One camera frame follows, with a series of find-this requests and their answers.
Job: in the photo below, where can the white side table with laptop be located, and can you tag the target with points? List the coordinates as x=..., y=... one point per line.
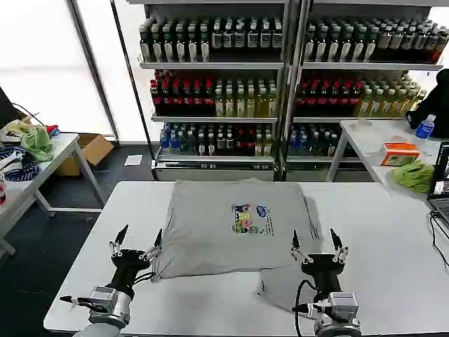
x=365, y=144

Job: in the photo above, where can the black slanted pole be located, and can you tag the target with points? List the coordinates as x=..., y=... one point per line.
x=131, y=77

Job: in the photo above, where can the pale yellow cloth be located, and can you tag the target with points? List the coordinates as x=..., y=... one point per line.
x=14, y=128

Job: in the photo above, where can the red cloth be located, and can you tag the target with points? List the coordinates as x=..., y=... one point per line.
x=53, y=129

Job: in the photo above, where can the orange tissue box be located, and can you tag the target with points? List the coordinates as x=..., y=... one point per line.
x=400, y=154

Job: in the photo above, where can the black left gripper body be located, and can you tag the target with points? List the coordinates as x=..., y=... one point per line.
x=128, y=267

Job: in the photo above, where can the black laptop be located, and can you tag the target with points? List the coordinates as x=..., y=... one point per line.
x=442, y=175

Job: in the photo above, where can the white side table with clothes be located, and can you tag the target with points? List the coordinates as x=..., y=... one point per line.
x=59, y=147

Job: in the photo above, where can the grey printed t-shirt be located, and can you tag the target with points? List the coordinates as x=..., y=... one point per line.
x=210, y=228

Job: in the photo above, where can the blue water bottle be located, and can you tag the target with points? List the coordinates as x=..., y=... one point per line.
x=425, y=128

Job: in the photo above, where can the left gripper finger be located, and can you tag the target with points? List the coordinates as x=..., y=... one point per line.
x=156, y=245
x=119, y=242

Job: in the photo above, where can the green folded cloth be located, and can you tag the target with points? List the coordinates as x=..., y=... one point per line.
x=414, y=175

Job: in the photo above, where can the shelf of bottles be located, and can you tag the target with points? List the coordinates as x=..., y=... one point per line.
x=214, y=87
x=350, y=87

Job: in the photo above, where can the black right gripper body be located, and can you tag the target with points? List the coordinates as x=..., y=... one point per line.
x=322, y=268

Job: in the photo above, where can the brown cardboard box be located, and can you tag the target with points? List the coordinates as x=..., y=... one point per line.
x=93, y=151

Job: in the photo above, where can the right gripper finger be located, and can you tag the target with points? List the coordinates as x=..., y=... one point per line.
x=338, y=245
x=296, y=245

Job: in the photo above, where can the white paper sheet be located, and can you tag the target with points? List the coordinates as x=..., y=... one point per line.
x=133, y=160

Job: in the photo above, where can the person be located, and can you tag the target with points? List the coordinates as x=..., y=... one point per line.
x=436, y=102

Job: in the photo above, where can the green crumpled cloth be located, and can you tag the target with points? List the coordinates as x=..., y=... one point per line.
x=36, y=142

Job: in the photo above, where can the blue striped cloth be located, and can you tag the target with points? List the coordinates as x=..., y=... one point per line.
x=17, y=168

